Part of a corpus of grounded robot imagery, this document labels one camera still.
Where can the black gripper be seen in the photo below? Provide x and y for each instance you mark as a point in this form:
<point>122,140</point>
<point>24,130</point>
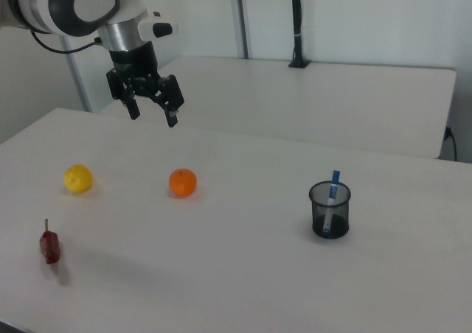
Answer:
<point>134,62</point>

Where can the blue white marker pen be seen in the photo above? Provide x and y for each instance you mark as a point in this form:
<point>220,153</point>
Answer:
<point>335,185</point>

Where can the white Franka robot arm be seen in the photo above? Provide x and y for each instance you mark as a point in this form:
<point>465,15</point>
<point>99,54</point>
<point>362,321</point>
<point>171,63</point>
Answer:
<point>55,1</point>

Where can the black mesh pen cup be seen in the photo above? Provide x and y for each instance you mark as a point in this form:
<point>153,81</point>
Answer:
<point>317,215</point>

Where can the orange mandarin fruit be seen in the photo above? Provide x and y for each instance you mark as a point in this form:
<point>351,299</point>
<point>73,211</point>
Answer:
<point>182,182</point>

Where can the white side table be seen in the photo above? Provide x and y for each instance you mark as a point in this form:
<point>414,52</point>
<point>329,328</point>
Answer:
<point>295,101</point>

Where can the black pole with base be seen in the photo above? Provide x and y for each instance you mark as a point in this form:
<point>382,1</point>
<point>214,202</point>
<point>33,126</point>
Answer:
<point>296,16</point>

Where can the red chili pepper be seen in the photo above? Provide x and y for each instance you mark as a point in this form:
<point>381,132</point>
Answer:
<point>49,244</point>

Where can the grey partition frame post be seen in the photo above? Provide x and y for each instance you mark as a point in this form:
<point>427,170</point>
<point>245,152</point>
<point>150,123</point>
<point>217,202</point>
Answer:
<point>241,16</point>

